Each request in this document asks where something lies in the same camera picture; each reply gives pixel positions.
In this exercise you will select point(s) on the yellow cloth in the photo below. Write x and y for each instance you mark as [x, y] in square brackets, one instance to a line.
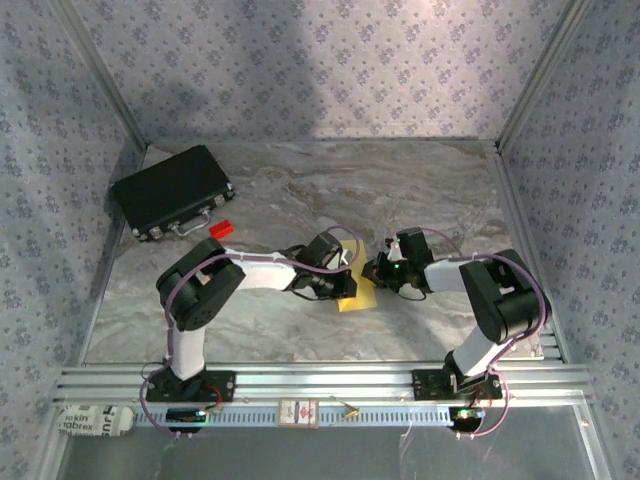
[367, 295]

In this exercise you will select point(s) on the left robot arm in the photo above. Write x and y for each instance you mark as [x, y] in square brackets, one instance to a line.
[200, 290]

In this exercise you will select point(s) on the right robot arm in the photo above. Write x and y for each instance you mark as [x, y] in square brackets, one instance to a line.
[500, 300]

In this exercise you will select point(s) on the red block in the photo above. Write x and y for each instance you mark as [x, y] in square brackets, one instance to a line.
[221, 229]

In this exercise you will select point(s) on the small brass clip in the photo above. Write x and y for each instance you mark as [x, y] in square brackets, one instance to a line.
[351, 413]

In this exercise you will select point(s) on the small label card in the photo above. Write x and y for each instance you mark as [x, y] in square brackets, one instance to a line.
[298, 413]

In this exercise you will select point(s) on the black briefcase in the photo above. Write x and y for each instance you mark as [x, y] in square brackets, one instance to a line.
[170, 192]

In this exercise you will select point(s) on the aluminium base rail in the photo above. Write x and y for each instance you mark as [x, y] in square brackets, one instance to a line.
[325, 382]

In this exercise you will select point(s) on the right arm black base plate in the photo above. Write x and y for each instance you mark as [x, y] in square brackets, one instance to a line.
[427, 385]

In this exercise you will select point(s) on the aluminium side rail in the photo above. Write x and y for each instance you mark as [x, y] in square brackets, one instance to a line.
[512, 200]
[107, 260]

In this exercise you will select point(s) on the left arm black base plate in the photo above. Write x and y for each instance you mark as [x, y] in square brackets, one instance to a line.
[222, 387]

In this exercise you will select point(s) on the aluminium corner post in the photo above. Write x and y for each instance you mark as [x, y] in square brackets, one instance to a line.
[542, 75]
[104, 75]

